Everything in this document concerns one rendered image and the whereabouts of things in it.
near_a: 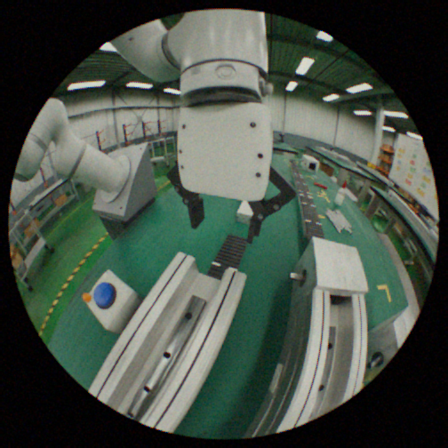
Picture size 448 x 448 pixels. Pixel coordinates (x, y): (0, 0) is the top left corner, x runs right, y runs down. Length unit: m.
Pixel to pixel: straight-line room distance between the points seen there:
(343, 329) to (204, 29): 0.35
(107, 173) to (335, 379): 0.68
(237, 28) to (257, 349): 0.36
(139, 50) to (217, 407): 0.45
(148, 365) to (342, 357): 0.24
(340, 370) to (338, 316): 0.09
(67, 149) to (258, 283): 0.56
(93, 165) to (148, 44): 0.37
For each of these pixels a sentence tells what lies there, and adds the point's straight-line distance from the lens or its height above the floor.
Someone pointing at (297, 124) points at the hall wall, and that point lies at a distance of 11.47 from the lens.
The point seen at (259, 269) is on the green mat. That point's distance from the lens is 0.28.
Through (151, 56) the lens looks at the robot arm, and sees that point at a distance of 0.20.
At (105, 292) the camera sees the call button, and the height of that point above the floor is 0.85.
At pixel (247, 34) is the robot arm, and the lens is 0.15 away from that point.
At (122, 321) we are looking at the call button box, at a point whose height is 0.82.
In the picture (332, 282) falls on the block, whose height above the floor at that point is 0.87.
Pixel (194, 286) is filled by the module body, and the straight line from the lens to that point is 0.21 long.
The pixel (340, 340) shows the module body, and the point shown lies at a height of 0.83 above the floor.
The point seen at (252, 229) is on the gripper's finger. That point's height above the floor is 0.90.
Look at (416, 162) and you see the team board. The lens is 3.31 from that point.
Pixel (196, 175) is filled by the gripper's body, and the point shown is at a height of 0.97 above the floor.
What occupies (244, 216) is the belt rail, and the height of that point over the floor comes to 0.80.
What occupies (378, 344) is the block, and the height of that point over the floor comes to 0.83.
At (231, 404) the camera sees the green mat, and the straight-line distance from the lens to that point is 0.26.
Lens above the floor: 1.01
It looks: 39 degrees down
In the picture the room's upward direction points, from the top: straight up
